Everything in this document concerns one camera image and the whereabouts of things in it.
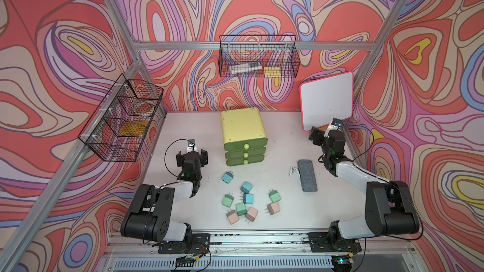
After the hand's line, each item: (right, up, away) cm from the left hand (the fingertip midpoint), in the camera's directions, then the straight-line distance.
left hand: (193, 150), depth 91 cm
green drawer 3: (+25, -5, +2) cm, 26 cm away
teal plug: (+17, -13, 0) cm, 21 cm away
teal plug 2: (+26, -17, -4) cm, 31 cm away
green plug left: (+18, -22, -7) cm, 29 cm away
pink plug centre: (+28, -26, -12) cm, 40 cm away
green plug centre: (+24, -24, -11) cm, 36 cm away
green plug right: (+39, -20, -7) cm, 44 cm away
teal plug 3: (+27, -21, -7) cm, 35 cm away
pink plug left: (+20, -27, -13) cm, 36 cm away
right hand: (+62, +9, -1) cm, 63 cm away
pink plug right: (+38, -24, -11) cm, 46 cm away
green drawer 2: (+28, -1, -3) cm, 28 cm away
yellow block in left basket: (-18, +11, -19) cm, 29 cm away
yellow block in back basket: (+39, +39, 0) cm, 55 cm away
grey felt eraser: (+56, -12, -1) cm, 57 cm away
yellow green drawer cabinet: (+25, +7, -10) cm, 28 cm away
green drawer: (+25, +4, -10) cm, 27 cm away
